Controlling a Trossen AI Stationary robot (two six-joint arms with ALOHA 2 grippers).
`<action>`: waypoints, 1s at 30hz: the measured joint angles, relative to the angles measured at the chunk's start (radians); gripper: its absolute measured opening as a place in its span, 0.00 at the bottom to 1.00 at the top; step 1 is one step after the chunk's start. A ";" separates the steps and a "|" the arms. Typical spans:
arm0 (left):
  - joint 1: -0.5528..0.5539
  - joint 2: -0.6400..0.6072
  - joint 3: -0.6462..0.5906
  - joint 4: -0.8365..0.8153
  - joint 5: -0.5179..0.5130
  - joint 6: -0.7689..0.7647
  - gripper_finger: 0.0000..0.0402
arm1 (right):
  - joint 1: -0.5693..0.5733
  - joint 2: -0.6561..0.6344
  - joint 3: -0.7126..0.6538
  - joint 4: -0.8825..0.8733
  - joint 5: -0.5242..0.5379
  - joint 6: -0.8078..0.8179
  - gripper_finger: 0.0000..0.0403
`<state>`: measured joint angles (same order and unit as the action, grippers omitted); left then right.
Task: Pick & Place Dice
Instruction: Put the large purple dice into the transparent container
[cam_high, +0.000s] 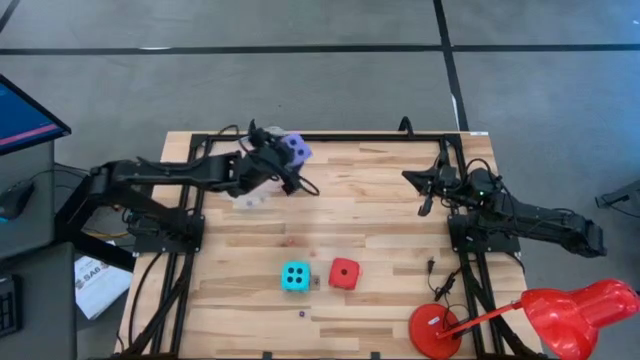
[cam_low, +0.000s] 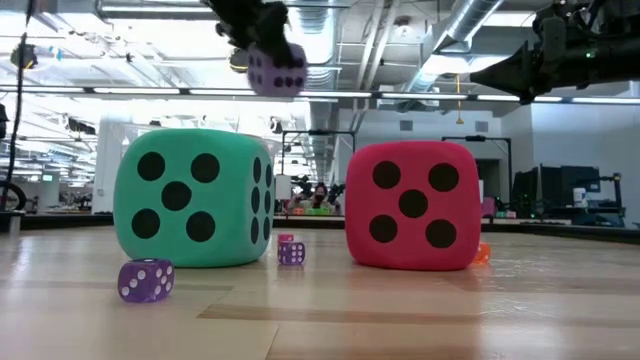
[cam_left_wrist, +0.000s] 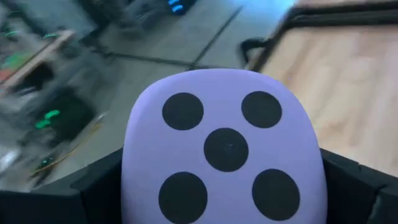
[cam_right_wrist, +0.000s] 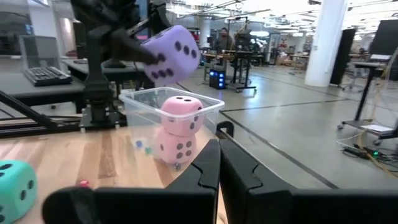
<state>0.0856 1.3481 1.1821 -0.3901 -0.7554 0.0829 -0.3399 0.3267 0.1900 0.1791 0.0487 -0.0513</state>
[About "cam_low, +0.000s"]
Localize black ceiling camera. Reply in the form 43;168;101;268
228;47;251;75
9;43;39;70

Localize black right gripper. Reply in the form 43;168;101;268
469;19;640;105

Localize dark background monitors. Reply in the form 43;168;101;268
512;164;601;214

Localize small purple die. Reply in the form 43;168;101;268
277;240;306;266
117;257;176;304

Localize large teal foam die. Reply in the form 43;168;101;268
113;128;275;269

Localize large purple foam die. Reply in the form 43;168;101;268
246;42;309;99

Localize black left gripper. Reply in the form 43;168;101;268
205;0;306;69

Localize black background stand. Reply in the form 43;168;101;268
280;128;357;176
441;134;514;201

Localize person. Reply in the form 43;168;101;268
294;182;344;214

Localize black cable loop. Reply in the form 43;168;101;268
0;179;26;212

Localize silver ceiling duct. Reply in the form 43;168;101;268
287;0;341;91
404;0;504;94

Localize small orange die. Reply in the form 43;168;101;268
472;241;492;265

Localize yellow hanging cord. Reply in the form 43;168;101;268
454;73;465;126

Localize large red foam die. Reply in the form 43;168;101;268
344;139;482;272

